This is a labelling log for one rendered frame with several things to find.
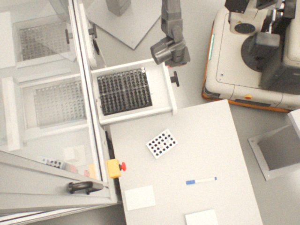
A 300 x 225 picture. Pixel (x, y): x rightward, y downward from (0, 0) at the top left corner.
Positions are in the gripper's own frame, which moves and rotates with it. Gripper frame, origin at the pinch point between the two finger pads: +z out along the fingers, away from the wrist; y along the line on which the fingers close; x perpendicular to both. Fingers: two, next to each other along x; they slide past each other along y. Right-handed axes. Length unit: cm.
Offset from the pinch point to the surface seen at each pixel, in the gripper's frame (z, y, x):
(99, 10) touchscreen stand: 96, 33, -97
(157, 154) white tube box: 24.3, 14.1, 32.1
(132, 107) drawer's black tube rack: 10.5, 20.9, 11.5
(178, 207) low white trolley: 25, 10, 57
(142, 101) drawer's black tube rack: 10.4, 16.1, 9.9
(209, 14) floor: 98, -49, -77
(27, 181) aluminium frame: -76, 38, 47
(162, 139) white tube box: 21.4, 10.4, 26.0
